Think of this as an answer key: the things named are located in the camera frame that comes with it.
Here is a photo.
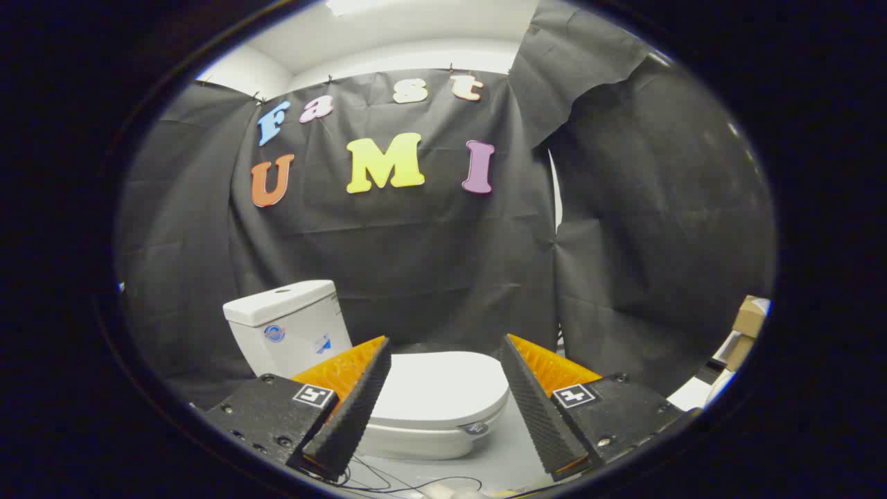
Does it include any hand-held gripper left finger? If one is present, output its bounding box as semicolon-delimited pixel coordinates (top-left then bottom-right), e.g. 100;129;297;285
201;336;392;483

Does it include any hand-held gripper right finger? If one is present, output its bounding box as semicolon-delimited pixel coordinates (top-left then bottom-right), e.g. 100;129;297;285
499;334;702;483

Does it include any white toilet lid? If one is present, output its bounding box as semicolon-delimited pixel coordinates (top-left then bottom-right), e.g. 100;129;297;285
371;351;511;430

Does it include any black backdrop cloth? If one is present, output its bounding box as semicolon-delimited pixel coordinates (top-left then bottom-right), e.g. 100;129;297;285
114;0;777;411

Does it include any brown cardboard box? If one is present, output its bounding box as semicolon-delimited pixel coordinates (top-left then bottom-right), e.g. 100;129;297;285
724;295;771;372

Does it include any thin black cable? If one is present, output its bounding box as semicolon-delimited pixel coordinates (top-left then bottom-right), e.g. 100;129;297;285
298;454;486;497

